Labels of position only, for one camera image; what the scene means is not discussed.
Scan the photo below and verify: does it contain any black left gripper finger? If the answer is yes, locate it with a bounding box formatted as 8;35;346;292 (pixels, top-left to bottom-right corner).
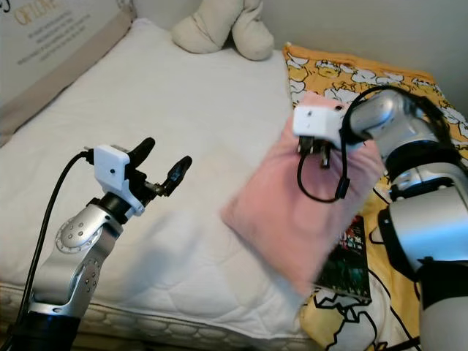
130;137;157;166
164;155;194;195

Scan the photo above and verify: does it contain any pink pillow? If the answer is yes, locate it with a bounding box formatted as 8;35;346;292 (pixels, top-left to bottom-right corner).
221;91;385;298

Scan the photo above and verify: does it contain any dark book with red cover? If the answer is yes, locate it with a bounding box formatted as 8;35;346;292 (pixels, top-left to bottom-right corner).
315;215;373;305

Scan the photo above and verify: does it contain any white quilted mattress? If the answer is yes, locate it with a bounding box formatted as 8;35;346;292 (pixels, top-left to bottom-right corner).
0;18;320;349

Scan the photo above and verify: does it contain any beige plush toy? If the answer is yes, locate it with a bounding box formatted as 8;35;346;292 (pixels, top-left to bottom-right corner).
172;0;276;62

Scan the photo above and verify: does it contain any grey printed headboard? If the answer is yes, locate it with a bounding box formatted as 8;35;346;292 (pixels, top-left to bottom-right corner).
0;0;139;144

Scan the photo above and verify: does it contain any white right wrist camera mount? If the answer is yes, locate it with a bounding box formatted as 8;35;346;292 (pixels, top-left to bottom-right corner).
292;102;349;148

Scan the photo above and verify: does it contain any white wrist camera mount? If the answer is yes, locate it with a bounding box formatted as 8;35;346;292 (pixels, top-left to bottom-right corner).
292;102;349;148
91;144;144;219

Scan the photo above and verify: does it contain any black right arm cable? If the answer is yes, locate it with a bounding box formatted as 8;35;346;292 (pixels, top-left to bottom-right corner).
296;85;448;203

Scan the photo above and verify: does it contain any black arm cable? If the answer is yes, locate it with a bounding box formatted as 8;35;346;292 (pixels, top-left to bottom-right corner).
296;85;448;203
23;149;97;346

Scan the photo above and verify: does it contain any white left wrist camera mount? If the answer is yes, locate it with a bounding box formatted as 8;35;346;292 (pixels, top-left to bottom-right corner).
91;144;144;219

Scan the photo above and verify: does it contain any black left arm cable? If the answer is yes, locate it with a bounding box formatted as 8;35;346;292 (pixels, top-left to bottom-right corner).
23;149;97;346

